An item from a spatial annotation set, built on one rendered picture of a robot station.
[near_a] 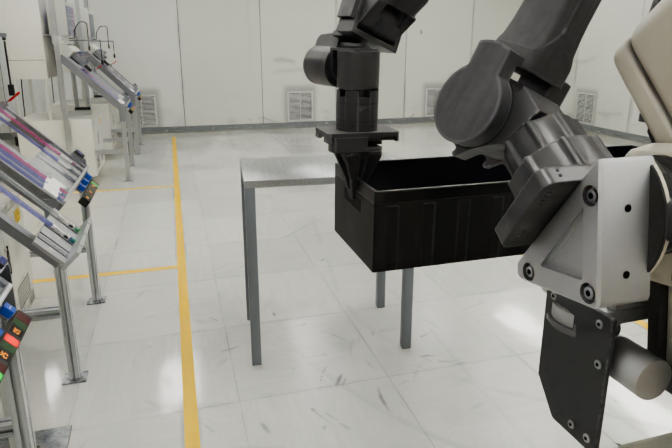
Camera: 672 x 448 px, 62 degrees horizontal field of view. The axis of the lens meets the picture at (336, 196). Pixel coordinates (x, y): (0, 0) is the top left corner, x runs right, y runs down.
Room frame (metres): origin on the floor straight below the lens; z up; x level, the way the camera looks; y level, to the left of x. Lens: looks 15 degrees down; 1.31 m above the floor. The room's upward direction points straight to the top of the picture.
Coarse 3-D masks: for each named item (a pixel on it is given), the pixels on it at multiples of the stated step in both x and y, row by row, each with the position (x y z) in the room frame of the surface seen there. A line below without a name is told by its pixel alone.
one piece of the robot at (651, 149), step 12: (648, 144) 0.51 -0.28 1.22; (660, 144) 0.49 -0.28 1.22; (660, 156) 0.46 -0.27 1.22; (660, 264) 0.45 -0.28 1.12; (660, 276) 0.45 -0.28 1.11; (660, 288) 0.52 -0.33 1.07; (660, 300) 0.52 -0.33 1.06; (648, 312) 0.53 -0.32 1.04; (660, 312) 0.52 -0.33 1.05; (648, 324) 0.53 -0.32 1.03; (660, 324) 0.52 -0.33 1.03; (648, 336) 0.52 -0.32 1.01; (660, 336) 0.51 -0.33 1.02; (648, 348) 0.52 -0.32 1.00; (660, 348) 0.51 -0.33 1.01; (624, 444) 0.52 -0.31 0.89; (636, 444) 0.51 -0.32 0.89; (648, 444) 0.51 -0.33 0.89; (660, 444) 0.51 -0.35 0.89
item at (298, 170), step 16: (240, 160) 2.49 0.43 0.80; (256, 160) 2.49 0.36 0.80; (272, 160) 2.49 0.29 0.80; (288, 160) 2.49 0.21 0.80; (304, 160) 2.49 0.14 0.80; (320, 160) 2.49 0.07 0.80; (336, 160) 2.49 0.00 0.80; (240, 176) 2.53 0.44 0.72; (256, 176) 2.17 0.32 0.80; (272, 176) 2.17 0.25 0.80; (288, 176) 2.17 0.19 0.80; (304, 176) 2.17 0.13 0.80; (320, 176) 2.17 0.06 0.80; (256, 240) 2.10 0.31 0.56; (256, 256) 2.10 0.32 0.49; (256, 272) 2.10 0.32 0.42; (384, 272) 2.64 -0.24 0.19; (256, 288) 2.10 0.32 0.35; (384, 288) 2.64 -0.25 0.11; (256, 304) 2.10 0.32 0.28; (384, 304) 2.64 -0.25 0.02; (256, 320) 2.10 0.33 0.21; (256, 336) 2.10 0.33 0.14; (400, 336) 2.26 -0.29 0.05; (256, 352) 2.10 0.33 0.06
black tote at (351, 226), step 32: (384, 160) 0.87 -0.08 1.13; (416, 160) 0.89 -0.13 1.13; (448, 160) 0.90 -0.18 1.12; (480, 160) 0.92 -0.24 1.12; (384, 192) 0.69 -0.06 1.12; (416, 192) 0.71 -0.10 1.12; (448, 192) 0.72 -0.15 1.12; (480, 192) 0.73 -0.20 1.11; (352, 224) 0.77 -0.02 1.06; (384, 224) 0.69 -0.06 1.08; (416, 224) 0.71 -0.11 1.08; (448, 224) 0.72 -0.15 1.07; (480, 224) 0.74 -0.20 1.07; (384, 256) 0.70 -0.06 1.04; (416, 256) 0.71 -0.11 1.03; (448, 256) 0.72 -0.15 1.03; (480, 256) 0.74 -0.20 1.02
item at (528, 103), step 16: (512, 80) 0.53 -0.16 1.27; (512, 96) 0.51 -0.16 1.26; (528, 96) 0.49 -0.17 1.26; (512, 112) 0.50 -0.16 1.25; (528, 112) 0.49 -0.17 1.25; (544, 112) 0.48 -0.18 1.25; (560, 112) 0.52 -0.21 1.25; (512, 128) 0.49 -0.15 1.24; (496, 144) 0.50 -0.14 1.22; (496, 160) 0.55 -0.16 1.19
